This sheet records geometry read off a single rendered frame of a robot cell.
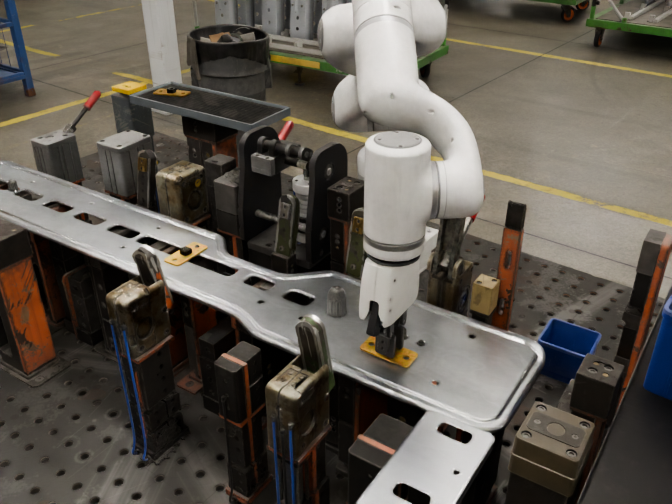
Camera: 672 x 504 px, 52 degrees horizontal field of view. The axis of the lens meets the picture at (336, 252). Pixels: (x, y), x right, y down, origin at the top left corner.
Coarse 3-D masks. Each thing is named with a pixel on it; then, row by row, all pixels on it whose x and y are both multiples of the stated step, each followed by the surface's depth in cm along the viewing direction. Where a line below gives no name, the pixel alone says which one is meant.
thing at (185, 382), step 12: (204, 264) 132; (192, 300) 133; (192, 312) 134; (204, 312) 137; (192, 324) 136; (204, 324) 138; (216, 324) 142; (192, 336) 138; (192, 348) 140; (192, 360) 142; (192, 372) 145; (180, 384) 143; (192, 384) 143
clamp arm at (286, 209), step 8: (280, 200) 129; (288, 200) 128; (296, 200) 129; (280, 208) 129; (288, 208) 128; (296, 208) 129; (280, 216) 129; (288, 216) 129; (296, 216) 130; (280, 224) 131; (288, 224) 130; (296, 224) 130; (280, 232) 131; (288, 232) 130; (296, 232) 131; (280, 240) 132; (288, 240) 131; (296, 240) 132; (280, 248) 131; (288, 248) 131; (288, 256) 132
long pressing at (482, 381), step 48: (0, 192) 154; (48, 192) 154; (96, 192) 153; (96, 240) 135; (192, 240) 135; (192, 288) 120; (240, 288) 120; (288, 288) 120; (288, 336) 108; (336, 336) 108; (432, 336) 108; (480, 336) 108; (384, 384) 99; (432, 384) 98; (480, 384) 98; (528, 384) 99
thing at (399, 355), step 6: (372, 336) 107; (366, 342) 106; (372, 342) 106; (360, 348) 105; (366, 348) 105; (372, 348) 105; (396, 348) 105; (402, 348) 105; (372, 354) 104; (378, 354) 103; (396, 354) 103; (402, 354) 103; (408, 354) 103; (414, 354) 103; (390, 360) 102; (396, 360) 102; (402, 360) 102; (408, 360) 102; (402, 366) 101; (408, 366) 101
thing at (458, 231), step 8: (440, 224) 112; (448, 224) 113; (456, 224) 111; (464, 224) 112; (440, 232) 113; (448, 232) 113; (456, 232) 111; (440, 240) 113; (448, 240) 113; (456, 240) 112; (440, 248) 114; (448, 248) 114; (456, 248) 112; (440, 256) 115; (456, 256) 113; (432, 272) 116; (448, 272) 114
